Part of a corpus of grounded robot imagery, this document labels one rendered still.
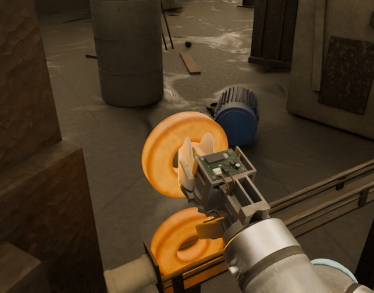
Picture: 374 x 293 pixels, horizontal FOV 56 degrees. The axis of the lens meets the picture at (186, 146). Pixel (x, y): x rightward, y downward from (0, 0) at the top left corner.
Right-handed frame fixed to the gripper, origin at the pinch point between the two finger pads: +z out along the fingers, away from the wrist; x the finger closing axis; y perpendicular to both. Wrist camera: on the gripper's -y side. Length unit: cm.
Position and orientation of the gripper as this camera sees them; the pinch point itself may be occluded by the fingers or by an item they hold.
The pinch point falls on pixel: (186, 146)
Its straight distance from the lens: 59.8
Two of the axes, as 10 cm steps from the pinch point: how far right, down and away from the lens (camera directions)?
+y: 1.1, -7.1, -7.0
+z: -4.1, -6.7, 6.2
